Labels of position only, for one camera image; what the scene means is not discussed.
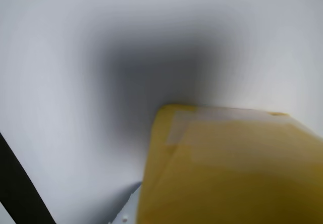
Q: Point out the dark mat with WRO print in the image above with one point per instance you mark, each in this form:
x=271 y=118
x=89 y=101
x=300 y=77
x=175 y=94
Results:
x=17 y=188

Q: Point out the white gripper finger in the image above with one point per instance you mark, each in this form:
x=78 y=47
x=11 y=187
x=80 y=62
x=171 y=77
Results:
x=131 y=206

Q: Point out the yellow paper box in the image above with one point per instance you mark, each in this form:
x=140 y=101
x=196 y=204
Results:
x=227 y=171

